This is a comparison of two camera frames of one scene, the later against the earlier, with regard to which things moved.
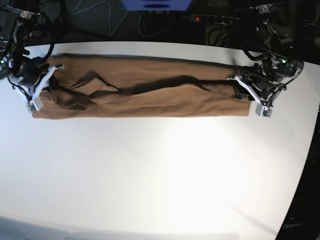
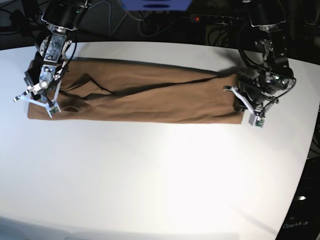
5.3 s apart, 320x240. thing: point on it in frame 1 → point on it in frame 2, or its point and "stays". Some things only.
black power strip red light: x=219 y=20 stays
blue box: x=156 y=5 stays
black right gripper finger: x=241 y=91 → x=238 y=105
